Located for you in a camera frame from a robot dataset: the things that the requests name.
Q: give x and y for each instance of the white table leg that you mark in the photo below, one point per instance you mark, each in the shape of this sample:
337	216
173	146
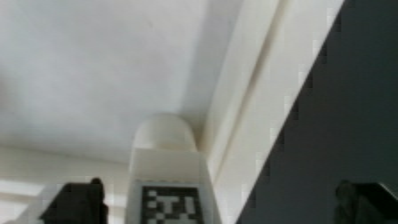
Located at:
172	197

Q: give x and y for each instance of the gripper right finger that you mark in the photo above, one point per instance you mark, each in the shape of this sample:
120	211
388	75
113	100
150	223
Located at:
367	204

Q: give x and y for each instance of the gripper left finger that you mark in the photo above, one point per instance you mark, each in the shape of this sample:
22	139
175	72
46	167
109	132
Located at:
79	207

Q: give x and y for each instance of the white U-shaped obstacle fence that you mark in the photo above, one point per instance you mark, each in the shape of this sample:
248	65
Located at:
280	33

